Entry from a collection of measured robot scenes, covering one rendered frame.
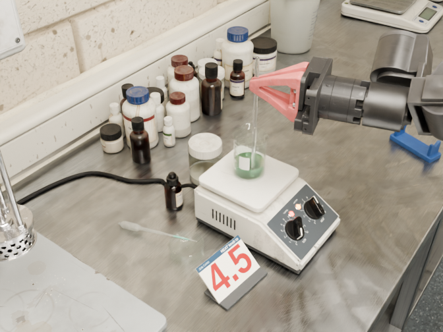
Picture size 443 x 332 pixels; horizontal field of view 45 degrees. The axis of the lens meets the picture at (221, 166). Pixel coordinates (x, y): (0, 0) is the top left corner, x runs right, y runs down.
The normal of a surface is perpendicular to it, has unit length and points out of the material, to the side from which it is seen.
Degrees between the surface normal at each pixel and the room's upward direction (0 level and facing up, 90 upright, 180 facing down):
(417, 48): 35
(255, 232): 90
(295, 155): 0
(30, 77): 90
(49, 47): 90
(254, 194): 0
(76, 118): 90
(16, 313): 0
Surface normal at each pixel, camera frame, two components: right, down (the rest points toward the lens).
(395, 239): 0.00, -0.79
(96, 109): 0.81, 0.37
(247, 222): -0.60, 0.49
